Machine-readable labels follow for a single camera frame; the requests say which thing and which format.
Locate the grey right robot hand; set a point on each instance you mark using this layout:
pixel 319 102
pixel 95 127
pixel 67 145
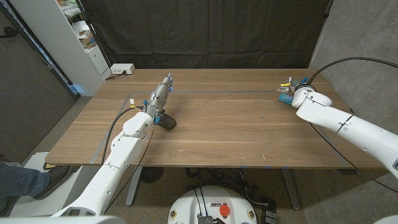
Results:
pixel 284 89

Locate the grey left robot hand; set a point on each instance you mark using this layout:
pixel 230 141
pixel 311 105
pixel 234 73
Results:
pixel 158 95

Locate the blue toy phone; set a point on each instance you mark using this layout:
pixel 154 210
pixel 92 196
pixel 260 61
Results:
pixel 285 98

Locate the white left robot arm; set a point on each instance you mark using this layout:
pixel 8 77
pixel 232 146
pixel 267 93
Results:
pixel 115 161

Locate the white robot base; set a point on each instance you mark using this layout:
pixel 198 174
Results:
pixel 189 205

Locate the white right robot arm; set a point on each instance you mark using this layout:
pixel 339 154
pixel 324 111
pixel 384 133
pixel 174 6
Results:
pixel 351 127

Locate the white power strip box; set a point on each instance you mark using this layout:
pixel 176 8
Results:
pixel 122 68

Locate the black round floor object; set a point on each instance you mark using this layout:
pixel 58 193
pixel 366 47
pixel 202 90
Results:
pixel 151 174

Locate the black backdrop curtain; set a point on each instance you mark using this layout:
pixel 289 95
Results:
pixel 211 34

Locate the cardboard box with blue tape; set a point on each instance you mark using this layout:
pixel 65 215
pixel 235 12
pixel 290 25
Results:
pixel 88 41

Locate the grey table leg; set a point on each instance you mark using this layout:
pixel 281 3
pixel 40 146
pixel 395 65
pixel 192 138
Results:
pixel 133 186
pixel 290 189

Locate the white papers on shelf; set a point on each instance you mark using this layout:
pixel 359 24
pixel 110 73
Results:
pixel 80 28

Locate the white shelf cabinet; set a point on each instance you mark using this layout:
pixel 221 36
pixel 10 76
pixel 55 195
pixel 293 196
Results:
pixel 59 46

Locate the black power adapter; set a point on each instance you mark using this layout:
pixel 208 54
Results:
pixel 270 216

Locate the red emergency stop button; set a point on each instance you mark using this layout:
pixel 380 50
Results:
pixel 224 210

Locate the person's dark shoe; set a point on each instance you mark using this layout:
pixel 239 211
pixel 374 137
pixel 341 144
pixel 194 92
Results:
pixel 54 180

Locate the white floor platform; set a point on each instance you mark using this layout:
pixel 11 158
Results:
pixel 62 199

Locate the person's leg in jeans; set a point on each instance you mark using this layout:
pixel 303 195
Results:
pixel 18 183

